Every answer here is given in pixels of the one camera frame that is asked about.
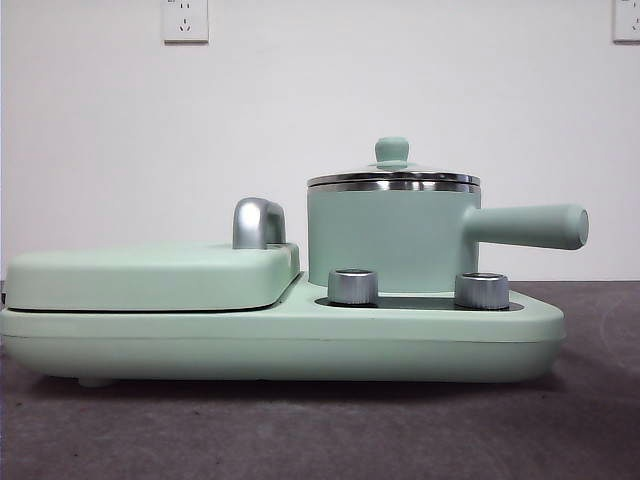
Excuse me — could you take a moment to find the mint green pot with handle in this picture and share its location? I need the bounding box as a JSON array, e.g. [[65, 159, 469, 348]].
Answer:
[[305, 175, 590, 294]]

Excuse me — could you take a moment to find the glass lid with green knob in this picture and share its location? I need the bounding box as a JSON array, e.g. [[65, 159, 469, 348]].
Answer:
[[306, 136, 482, 185]]

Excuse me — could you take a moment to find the silver control knob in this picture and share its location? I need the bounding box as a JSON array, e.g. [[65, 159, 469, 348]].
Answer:
[[453, 271, 510, 309], [326, 268, 380, 305]]

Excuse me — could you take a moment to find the mint green hinged griddle cover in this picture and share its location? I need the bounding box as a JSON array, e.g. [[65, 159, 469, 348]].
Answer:
[[3, 241, 302, 312]]

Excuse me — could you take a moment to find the white wall socket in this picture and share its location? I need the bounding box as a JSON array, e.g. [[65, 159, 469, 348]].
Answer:
[[162, 0, 210, 45], [612, 0, 640, 44]]

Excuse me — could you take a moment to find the mint green breakfast machine base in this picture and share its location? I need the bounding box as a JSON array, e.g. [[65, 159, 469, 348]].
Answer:
[[0, 279, 567, 389]]

